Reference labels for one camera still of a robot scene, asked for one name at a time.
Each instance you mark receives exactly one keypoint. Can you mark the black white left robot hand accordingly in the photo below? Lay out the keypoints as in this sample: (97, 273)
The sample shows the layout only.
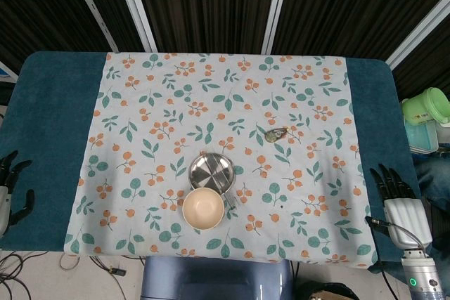
(4, 205)

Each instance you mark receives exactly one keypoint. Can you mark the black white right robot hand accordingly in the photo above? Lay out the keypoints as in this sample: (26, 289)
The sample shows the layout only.
(404, 219)

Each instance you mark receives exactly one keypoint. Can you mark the small grey-green object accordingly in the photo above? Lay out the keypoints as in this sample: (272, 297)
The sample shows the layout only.
(276, 134)

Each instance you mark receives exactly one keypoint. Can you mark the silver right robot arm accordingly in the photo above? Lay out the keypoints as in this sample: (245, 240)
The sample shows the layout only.
(422, 275)

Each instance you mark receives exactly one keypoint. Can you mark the blue denim fabric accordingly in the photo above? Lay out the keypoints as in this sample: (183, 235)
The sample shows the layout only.
(434, 177)

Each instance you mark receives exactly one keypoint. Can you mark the clear box with blue lid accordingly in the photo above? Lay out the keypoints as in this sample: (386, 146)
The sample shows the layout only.
(422, 136)

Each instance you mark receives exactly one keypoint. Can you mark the teal table cover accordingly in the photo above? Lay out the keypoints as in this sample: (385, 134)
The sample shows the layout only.
(52, 103)

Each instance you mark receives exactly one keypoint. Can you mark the green lidded plastic jar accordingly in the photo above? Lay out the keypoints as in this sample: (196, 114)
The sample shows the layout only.
(427, 105)

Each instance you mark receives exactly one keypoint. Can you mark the small black plug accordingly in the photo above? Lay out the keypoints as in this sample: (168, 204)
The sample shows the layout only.
(117, 272)

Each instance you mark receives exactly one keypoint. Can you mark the blue white sign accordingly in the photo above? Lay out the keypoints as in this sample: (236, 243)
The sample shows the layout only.
(7, 71)

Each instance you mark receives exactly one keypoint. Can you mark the beige bowl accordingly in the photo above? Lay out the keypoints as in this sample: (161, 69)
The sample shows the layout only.
(202, 208)

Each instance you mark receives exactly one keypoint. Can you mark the round stainless steel plate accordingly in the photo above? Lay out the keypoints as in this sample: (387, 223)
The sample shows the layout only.
(207, 170)

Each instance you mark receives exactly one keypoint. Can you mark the floral orange green tablecloth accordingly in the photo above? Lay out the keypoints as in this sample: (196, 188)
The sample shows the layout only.
(225, 103)

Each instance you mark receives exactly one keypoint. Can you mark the white partition frame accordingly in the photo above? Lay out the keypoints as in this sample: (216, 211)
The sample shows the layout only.
(135, 5)
(277, 5)
(418, 31)
(93, 5)

